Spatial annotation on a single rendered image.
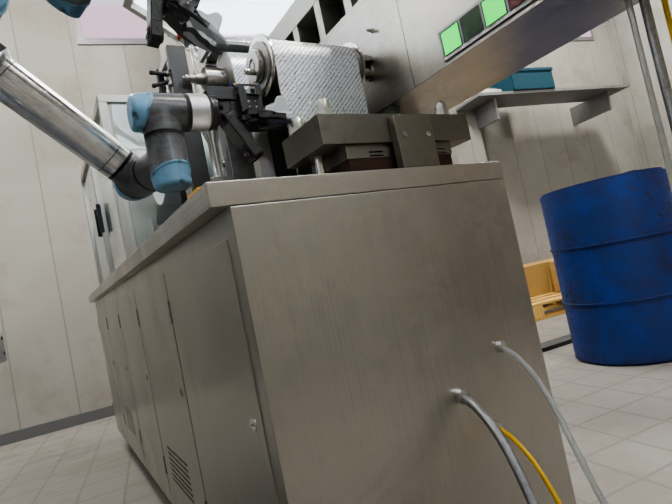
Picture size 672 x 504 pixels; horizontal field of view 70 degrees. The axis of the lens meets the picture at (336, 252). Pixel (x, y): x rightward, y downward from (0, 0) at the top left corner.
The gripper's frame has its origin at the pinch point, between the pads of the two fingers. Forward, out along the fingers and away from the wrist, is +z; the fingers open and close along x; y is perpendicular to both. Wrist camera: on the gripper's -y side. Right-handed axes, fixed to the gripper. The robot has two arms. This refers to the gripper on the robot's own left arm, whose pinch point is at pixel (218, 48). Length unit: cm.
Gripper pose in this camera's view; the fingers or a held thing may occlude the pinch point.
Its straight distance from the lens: 121.3
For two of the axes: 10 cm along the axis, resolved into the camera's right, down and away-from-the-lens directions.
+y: 3.9, -8.4, 3.7
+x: -5.1, 1.4, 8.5
